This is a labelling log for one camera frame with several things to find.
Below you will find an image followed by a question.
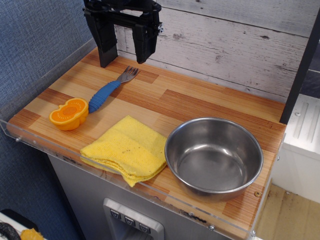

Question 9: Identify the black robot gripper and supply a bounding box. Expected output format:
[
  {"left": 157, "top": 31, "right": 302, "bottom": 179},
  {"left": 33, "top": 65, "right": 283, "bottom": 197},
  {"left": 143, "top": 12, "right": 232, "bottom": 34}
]
[{"left": 83, "top": 0, "right": 162, "bottom": 64}]

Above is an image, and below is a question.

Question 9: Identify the orange plastic toy orange half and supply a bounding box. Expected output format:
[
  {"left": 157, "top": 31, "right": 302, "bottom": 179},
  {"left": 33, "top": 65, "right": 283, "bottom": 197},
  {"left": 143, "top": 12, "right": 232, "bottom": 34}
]
[{"left": 49, "top": 98, "right": 89, "bottom": 131}]

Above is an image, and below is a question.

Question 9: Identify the yellow folded cloth napkin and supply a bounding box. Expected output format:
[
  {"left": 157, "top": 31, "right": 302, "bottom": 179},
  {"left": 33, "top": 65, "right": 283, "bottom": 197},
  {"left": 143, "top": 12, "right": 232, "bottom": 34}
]
[{"left": 80, "top": 115, "right": 167, "bottom": 187}]

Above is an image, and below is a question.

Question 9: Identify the clear acrylic edge guard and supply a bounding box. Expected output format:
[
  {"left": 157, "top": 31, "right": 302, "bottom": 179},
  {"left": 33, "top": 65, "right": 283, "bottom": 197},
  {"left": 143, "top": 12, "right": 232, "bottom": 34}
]
[{"left": 0, "top": 40, "right": 285, "bottom": 240}]

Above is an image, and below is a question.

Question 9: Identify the stainless steel bowl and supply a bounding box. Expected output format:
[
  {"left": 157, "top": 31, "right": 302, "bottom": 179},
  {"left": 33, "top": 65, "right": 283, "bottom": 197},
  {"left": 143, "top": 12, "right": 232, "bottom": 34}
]
[{"left": 164, "top": 117, "right": 264, "bottom": 202}]

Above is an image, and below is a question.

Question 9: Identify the grey toy dispenser panel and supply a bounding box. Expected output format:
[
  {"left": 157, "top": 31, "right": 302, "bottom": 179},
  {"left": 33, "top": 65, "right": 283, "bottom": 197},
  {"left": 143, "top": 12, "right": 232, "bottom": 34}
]
[{"left": 103, "top": 198, "right": 165, "bottom": 240}]

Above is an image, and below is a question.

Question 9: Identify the white toy sink cabinet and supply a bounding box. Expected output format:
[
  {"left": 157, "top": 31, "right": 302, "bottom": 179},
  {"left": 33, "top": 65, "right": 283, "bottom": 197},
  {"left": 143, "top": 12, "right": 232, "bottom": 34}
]
[{"left": 271, "top": 94, "right": 320, "bottom": 203}]

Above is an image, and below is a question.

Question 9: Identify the orange object bottom left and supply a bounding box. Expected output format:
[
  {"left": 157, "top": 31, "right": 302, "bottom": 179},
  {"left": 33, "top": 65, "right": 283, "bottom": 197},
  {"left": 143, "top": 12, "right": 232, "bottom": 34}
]
[{"left": 20, "top": 228, "right": 45, "bottom": 240}]

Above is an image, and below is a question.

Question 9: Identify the dark left shelf post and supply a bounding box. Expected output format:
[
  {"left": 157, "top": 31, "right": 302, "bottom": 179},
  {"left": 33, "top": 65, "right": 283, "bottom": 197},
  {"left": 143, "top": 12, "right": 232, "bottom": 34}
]
[{"left": 98, "top": 45, "right": 118, "bottom": 68}]

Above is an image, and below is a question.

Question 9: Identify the dark shelf post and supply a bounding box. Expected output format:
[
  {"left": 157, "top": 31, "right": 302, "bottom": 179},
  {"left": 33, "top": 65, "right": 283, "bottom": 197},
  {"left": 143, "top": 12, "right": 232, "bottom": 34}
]
[
  {"left": 98, "top": 45, "right": 118, "bottom": 68},
  {"left": 279, "top": 10, "right": 320, "bottom": 125}
]

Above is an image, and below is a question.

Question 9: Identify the blue handled metal fork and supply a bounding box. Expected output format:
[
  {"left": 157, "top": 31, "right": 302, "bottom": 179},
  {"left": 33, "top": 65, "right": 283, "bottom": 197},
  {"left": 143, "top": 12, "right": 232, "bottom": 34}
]
[{"left": 88, "top": 66, "right": 139, "bottom": 114}]

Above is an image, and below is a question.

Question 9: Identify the dark right shelf post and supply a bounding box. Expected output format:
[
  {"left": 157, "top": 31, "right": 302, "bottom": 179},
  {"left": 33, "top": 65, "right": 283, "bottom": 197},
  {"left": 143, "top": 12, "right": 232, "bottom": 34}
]
[{"left": 279, "top": 10, "right": 320, "bottom": 125}]

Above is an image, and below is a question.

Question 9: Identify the black cable bottom left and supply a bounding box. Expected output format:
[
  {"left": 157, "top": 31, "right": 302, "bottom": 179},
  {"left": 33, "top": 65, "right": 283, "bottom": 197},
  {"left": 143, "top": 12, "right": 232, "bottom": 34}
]
[{"left": 0, "top": 222, "right": 22, "bottom": 240}]

